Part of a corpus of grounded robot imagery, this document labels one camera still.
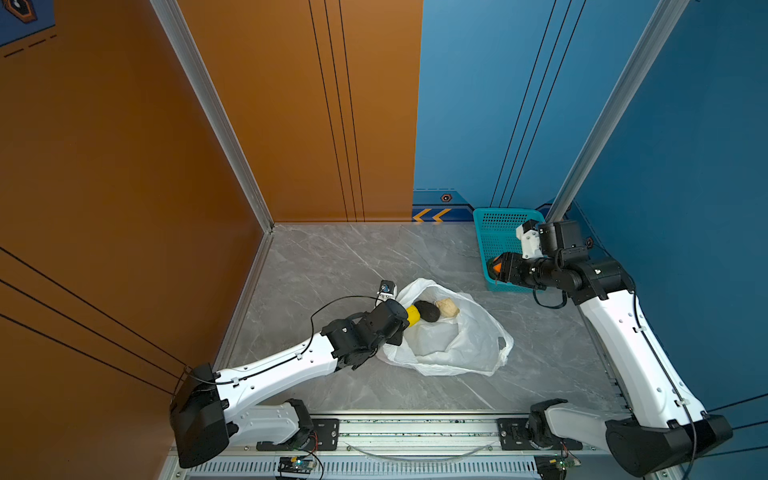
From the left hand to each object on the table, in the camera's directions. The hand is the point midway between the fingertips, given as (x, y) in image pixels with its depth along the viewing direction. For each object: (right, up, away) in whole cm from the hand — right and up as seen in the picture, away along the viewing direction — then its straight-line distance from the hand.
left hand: (398, 316), depth 78 cm
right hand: (+23, +13, -6) cm, 27 cm away
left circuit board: (-24, -34, -8) cm, 42 cm away
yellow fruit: (+5, -2, +12) cm, 13 cm away
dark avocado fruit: (+9, -1, +11) cm, 15 cm away
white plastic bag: (+21, -9, +7) cm, 24 cm away
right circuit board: (+39, -32, -8) cm, 51 cm away
